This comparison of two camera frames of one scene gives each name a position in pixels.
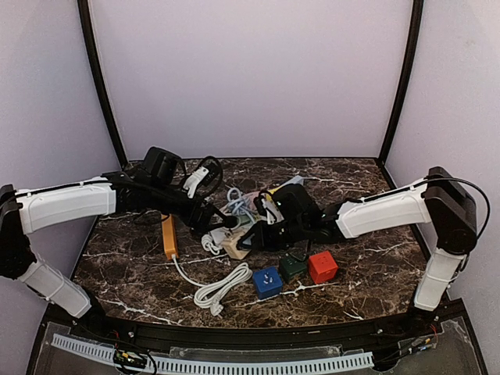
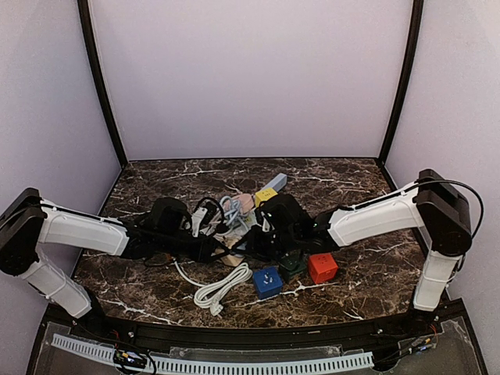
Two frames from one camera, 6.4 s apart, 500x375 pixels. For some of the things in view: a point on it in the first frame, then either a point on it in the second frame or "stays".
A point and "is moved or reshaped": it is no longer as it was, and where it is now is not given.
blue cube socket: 267,282 stays
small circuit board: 135,359 stays
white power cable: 212,291 stays
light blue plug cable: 237,205 is moved or reshaped
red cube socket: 322,266 stays
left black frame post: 101,78 stays
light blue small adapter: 298,180 to 278,183
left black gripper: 204,218 to 199,250
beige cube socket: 230,246 is moved or reshaped
